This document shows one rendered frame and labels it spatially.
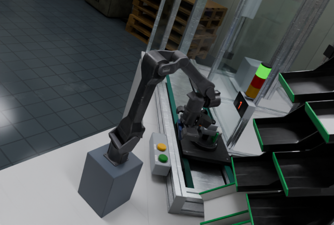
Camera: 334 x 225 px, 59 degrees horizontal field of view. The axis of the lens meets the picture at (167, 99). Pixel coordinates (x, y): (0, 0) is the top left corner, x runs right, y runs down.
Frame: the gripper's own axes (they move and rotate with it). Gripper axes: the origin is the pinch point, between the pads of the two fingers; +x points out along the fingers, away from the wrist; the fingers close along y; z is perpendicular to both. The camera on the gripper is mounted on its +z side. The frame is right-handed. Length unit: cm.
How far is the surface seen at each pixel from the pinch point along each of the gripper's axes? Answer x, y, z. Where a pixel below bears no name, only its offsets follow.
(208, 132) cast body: 8.2, 15.7, 18.4
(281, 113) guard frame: 23, 82, 100
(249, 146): 26, 37, 57
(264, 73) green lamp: -26.3, 16.6, 29.6
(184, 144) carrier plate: 15.3, 13.0, 8.5
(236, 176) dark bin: -7.0, -27.0, 11.3
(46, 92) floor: 112, 181, -80
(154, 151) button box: 16.5, 5.8, -6.2
